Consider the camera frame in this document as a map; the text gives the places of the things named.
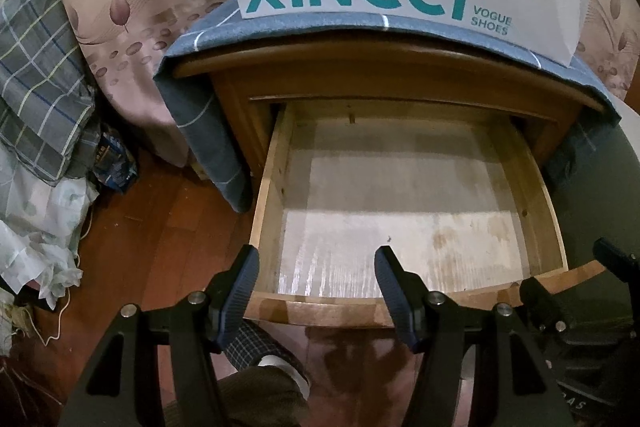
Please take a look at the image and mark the frayed beige cloth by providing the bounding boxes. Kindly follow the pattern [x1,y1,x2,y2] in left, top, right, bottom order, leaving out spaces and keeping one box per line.
[0,297,31,358]

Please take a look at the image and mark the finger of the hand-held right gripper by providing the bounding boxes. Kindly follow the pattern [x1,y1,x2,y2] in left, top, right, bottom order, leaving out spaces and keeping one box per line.
[592,237,640,283]
[520,277,576,340]

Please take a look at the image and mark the person's white sock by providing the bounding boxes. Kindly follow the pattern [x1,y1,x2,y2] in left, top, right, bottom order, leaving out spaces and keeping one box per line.
[257,354,311,390]

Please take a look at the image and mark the white flat board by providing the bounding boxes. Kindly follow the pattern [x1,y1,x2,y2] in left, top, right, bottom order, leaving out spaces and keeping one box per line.
[542,97,640,288]

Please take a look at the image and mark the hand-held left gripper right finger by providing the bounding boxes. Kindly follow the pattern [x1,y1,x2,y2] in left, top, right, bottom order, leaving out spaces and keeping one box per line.
[374,246,576,427]

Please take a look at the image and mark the large white plastic bag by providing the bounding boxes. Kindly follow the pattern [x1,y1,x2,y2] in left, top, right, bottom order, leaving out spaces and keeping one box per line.
[0,147,101,308]

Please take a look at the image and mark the blue checked cloth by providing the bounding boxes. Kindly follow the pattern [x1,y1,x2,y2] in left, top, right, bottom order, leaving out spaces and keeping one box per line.
[152,0,621,214]

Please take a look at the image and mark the person's brown trouser leg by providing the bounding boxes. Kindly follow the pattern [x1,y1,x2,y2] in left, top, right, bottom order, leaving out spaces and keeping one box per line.
[165,364,311,427]

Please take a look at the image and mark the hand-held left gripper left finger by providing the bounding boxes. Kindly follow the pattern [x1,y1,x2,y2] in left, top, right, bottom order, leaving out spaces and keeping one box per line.
[57,244,261,427]

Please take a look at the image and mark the grey plaid cloth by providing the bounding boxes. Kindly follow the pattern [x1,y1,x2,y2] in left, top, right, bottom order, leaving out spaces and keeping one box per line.
[0,0,98,185]

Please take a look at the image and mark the blue printed packet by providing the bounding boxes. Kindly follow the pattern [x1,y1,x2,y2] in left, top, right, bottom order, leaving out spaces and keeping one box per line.
[92,124,138,192]

